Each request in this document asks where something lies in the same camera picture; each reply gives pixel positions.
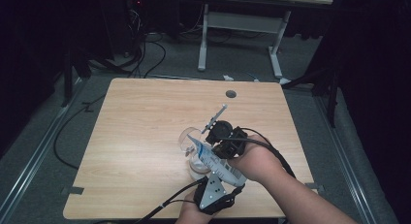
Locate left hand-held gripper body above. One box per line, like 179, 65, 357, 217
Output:
193, 171, 236, 216

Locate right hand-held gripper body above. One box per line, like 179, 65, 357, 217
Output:
201, 104, 248, 160

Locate white and blue packet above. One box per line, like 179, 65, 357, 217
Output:
186, 134, 247, 188

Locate clear jar with hinged lid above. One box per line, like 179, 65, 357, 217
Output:
177, 126, 216, 182

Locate person's left hand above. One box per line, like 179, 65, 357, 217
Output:
175, 190, 213, 224

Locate person's right hand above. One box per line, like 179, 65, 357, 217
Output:
227, 134, 287, 186

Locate grey tape patch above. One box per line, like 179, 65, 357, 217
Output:
61, 185, 85, 196
304, 181, 326, 191

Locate black stand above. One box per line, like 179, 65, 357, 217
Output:
60, 46, 94, 109
283, 68, 341, 129

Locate desk with white legs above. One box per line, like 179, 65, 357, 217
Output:
197, 0, 333, 86

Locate black computer with red light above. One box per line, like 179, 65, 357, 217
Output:
124, 0, 150, 57

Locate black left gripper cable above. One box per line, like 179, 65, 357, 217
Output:
133, 176, 208, 224

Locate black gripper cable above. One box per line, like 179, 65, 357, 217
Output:
133, 176, 208, 224
222, 127, 297, 179

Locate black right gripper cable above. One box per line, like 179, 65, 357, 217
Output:
222, 127, 297, 179

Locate metal floor rail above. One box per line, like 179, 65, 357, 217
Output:
314, 94, 378, 224
0, 78, 89, 218

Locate looped black floor cable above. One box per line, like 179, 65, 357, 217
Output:
142, 39, 168, 80

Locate long black floor cable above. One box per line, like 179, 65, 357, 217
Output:
52, 93, 109, 171

